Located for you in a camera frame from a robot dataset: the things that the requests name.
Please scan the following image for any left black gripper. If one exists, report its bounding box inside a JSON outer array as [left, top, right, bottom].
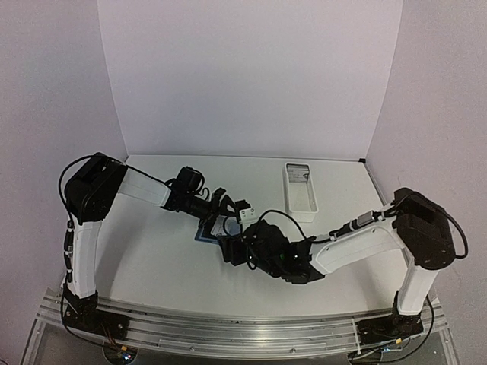
[[183, 192, 238, 234]]

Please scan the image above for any blue card holder wallet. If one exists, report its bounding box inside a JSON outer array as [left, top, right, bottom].
[[195, 216, 241, 245]]

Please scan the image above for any silver credit card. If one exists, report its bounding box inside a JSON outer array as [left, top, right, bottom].
[[210, 216, 241, 236]]

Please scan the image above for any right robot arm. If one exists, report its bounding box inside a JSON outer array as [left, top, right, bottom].
[[217, 187, 469, 317]]

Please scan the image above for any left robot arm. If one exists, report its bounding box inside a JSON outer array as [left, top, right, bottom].
[[59, 152, 239, 299]]

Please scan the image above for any white plastic tray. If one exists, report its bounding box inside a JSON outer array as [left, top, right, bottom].
[[283, 163, 319, 224]]

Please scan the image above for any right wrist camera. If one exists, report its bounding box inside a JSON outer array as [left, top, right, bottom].
[[235, 200, 258, 225]]

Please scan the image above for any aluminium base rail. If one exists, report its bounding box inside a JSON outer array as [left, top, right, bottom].
[[18, 279, 460, 364]]

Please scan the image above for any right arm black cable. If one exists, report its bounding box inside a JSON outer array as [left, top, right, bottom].
[[254, 205, 468, 260]]

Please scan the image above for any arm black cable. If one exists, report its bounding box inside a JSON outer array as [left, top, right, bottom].
[[254, 205, 468, 260], [55, 292, 111, 345]]

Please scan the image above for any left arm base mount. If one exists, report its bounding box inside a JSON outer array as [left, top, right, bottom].
[[62, 284, 129, 340]]

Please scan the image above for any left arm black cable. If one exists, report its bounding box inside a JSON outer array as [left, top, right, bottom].
[[55, 292, 111, 345]]

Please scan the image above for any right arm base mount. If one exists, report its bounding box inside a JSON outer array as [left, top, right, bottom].
[[357, 294, 424, 344]]

